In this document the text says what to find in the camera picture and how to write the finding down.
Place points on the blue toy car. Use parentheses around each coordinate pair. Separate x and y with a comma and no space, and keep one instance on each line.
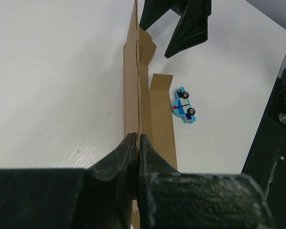
(181,106)

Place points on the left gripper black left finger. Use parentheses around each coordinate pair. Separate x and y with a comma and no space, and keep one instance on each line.
(99,197)

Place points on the brown cardboard box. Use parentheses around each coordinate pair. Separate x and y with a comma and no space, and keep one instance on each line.
(148,120)

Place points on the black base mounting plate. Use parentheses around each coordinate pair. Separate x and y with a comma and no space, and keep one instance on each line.
(266,160)

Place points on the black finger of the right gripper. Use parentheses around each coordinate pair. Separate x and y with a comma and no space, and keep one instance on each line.
(192,28)
(155,9)

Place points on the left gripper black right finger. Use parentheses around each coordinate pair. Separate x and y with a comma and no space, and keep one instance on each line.
(195,195)

